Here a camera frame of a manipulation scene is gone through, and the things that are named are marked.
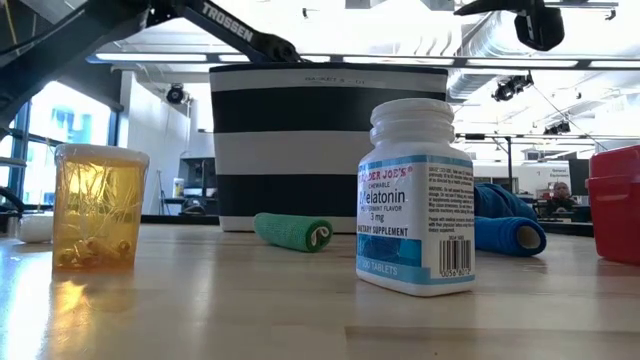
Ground navy white striped fabric basket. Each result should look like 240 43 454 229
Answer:
208 61 450 235

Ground black ceiling camera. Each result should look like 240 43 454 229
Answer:
165 83 187 105

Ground red first aid kit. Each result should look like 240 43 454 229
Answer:
585 144 640 266

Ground black diagonal frame strut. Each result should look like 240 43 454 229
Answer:
0 185 26 215

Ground green bandage roll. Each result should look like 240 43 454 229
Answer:
253 212 334 254

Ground blue bandage roll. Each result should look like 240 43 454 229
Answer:
473 215 548 258

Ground amber plastic pill container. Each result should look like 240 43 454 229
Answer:
52 143 151 274

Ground white melatonin tablet bottle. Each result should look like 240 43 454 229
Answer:
355 97 477 298

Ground black computer monitor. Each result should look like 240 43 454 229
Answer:
568 158 591 197

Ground black thin post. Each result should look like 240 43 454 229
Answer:
505 135 514 194

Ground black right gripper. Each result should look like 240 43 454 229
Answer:
453 0 566 52

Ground person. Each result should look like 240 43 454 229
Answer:
547 180 577 215

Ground low white plastic jar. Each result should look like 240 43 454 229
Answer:
17 213 55 245

